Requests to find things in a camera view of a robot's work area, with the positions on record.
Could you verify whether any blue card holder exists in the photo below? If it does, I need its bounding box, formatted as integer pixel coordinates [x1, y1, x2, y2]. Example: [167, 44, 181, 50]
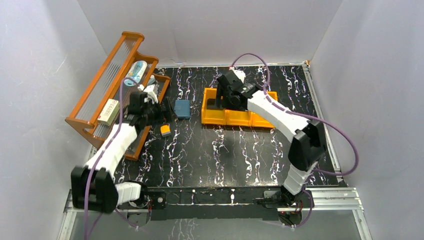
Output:
[174, 99, 191, 119]

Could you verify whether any yellow three-compartment bin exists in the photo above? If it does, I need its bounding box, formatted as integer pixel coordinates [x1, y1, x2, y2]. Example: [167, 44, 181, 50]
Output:
[201, 88, 274, 129]

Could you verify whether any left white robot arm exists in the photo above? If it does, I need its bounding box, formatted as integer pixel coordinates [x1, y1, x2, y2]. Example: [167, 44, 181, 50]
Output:
[70, 84, 175, 214]

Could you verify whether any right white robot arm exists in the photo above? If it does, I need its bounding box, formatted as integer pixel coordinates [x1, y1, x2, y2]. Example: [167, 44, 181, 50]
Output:
[214, 69, 327, 206]

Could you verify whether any yellow grey eraser block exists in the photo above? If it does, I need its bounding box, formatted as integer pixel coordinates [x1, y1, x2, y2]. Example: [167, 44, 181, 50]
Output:
[160, 124, 171, 138]

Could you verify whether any white red small box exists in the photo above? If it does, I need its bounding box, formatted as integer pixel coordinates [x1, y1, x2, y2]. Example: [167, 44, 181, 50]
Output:
[97, 99, 120, 126]

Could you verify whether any small grey blue item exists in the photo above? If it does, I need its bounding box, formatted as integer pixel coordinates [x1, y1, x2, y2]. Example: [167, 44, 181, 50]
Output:
[146, 75, 156, 87]

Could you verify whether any light blue oval case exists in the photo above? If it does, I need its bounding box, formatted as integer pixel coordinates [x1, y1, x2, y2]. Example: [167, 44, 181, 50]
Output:
[124, 60, 148, 87]

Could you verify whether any orange wooden shelf rack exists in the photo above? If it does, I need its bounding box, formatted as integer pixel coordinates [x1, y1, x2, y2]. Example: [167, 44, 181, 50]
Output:
[65, 31, 171, 149]

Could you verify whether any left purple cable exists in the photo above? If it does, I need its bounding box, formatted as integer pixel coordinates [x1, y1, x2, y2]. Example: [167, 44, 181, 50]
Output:
[82, 77, 143, 240]

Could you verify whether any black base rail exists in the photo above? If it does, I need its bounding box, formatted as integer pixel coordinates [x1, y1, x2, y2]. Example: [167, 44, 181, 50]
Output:
[119, 186, 304, 222]

